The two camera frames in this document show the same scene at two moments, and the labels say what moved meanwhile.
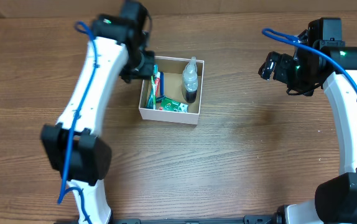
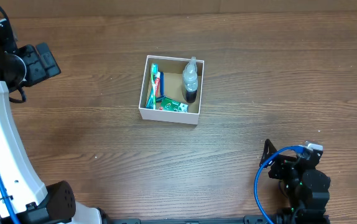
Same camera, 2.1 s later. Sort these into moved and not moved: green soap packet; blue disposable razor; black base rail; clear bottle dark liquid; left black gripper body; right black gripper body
Moved: left black gripper body; right black gripper body
Not moved: blue disposable razor; clear bottle dark liquid; green soap packet; black base rail
